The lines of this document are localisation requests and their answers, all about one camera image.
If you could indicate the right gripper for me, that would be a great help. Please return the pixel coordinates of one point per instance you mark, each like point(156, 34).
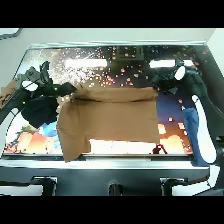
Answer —
point(162, 82)

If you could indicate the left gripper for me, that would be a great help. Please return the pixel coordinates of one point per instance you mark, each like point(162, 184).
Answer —
point(65, 89)

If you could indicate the brown T-shirt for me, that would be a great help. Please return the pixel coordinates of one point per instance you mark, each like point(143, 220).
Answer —
point(110, 116)

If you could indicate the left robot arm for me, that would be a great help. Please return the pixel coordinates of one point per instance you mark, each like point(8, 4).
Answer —
point(31, 86)

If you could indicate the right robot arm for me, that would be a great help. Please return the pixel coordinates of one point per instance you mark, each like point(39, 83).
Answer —
point(203, 126)

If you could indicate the black garment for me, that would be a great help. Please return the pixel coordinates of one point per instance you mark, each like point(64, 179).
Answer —
point(40, 111)

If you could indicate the tan garment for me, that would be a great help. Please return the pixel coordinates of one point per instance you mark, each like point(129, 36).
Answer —
point(7, 93)

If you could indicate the blue jeans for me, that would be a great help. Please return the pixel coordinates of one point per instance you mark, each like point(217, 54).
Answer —
point(195, 140)

